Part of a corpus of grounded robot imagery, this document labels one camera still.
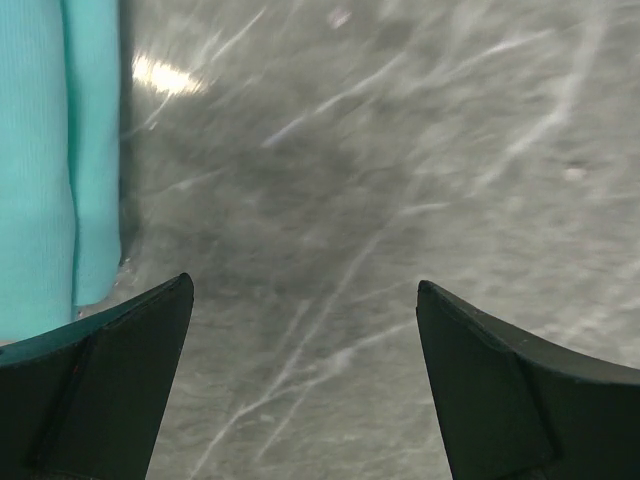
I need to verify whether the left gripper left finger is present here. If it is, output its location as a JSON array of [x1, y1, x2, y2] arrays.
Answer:
[[1, 273, 194, 479]]

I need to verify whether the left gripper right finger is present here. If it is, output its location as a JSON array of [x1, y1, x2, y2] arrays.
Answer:
[[416, 281, 639, 479]]

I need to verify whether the turquoise t-shirt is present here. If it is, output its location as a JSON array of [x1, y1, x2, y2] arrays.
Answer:
[[1, 1, 121, 343]]

